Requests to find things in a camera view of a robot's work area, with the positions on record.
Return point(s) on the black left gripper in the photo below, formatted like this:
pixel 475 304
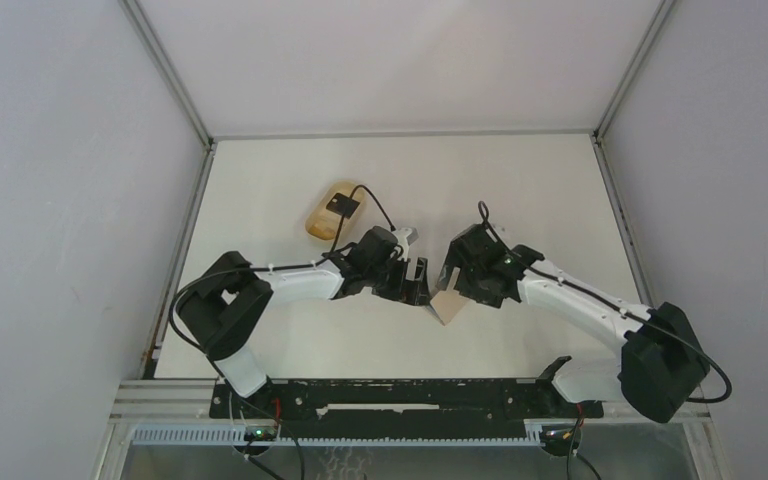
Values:
pixel 405 291

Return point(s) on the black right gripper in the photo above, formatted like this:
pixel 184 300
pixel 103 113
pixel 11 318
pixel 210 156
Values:
pixel 479 295

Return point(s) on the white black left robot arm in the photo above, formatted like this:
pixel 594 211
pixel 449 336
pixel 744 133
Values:
pixel 218 312

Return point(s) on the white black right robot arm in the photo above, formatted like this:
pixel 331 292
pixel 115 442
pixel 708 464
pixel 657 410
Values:
pixel 658 361

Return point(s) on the black VIP card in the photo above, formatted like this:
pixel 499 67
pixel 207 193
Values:
pixel 342 205

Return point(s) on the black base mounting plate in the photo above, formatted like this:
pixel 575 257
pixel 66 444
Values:
pixel 303 399

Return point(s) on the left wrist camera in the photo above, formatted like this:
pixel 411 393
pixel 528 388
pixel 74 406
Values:
pixel 405 236

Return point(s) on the aluminium frame rail right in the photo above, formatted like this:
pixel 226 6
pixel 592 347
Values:
pixel 612 129

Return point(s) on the aluminium frame rail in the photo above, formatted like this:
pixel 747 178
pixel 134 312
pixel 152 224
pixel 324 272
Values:
pixel 185 134
pixel 612 129
pixel 402 134

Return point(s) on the aluminium frame rail back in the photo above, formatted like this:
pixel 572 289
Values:
pixel 402 134

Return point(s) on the white slotted cable duct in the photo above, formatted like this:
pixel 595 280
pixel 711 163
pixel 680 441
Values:
pixel 524 434

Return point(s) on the front aluminium rail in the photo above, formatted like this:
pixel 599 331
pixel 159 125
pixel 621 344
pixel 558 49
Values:
pixel 187 401

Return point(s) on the aluminium frame rail left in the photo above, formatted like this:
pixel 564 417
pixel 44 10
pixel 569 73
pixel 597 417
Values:
pixel 185 134

